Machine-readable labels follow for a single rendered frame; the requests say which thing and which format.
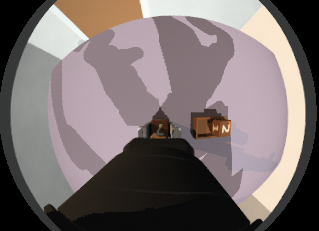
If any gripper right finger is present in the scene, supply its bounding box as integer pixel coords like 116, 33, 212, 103
168, 122, 181, 138

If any brown wooden number cube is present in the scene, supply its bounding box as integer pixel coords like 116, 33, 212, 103
151, 119, 169, 138
212, 119, 231, 138

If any brown wooden tray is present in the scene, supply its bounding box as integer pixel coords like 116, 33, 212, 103
193, 117, 227, 139

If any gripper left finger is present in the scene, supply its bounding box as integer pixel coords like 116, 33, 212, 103
138, 122, 151, 138

